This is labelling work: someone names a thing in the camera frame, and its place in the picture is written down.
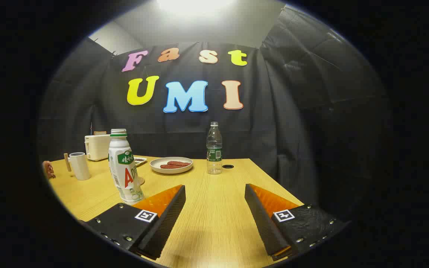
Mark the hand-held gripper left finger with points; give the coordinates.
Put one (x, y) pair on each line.
(166, 219)

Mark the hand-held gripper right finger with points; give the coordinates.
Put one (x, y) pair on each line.
(264, 223)

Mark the round wooden coaster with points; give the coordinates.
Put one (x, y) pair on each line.
(142, 181)

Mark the white juice bottle green label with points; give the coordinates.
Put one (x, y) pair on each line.
(125, 175)

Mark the clear plastic water bottle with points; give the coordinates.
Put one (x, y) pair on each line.
(214, 149)

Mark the wooden table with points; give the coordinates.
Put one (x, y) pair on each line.
(214, 208)

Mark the white round plate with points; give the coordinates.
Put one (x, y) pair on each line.
(155, 166)

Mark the white divided bean tray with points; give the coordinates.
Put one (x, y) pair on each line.
(139, 160)

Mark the cream toaster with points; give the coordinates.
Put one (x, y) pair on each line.
(97, 147)

